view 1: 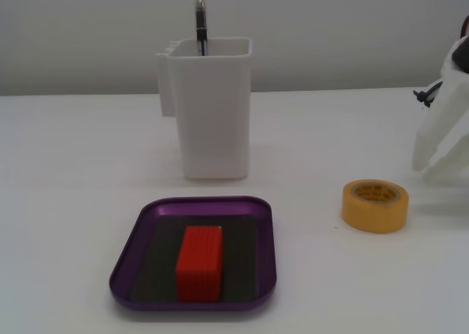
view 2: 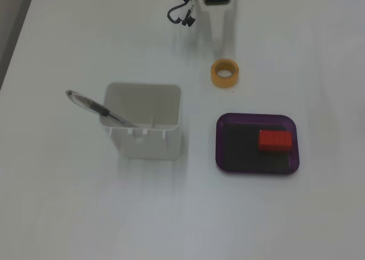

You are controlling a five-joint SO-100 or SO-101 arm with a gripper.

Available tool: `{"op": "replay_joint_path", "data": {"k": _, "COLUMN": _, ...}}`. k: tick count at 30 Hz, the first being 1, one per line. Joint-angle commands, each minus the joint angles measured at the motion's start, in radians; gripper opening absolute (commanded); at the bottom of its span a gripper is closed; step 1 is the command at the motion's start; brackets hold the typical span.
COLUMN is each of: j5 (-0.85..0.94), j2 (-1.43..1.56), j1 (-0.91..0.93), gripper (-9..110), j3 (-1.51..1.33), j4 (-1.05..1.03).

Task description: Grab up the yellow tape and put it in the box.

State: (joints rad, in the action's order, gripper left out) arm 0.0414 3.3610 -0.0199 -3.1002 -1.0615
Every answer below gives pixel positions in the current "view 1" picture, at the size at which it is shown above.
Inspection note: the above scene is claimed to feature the black clear ballpoint pen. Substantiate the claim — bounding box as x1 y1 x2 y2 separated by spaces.
193 0 210 57

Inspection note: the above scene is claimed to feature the black tray mat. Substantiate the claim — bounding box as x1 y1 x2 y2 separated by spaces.
128 214 260 302

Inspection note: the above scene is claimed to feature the white gripper body with motor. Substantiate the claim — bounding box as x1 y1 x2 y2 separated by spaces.
438 36 469 84

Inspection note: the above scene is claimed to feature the yellow tape roll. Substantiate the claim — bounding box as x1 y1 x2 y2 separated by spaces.
341 179 410 234

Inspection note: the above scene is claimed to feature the red ribbed block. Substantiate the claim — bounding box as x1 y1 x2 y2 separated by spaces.
175 225 224 303

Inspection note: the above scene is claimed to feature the white plastic box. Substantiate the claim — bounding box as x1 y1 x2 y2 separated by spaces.
155 37 254 182

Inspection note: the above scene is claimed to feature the purple metal tray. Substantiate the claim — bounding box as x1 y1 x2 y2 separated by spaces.
108 196 278 312

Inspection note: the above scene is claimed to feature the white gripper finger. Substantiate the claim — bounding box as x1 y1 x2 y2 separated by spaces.
413 79 469 173
424 127 469 185

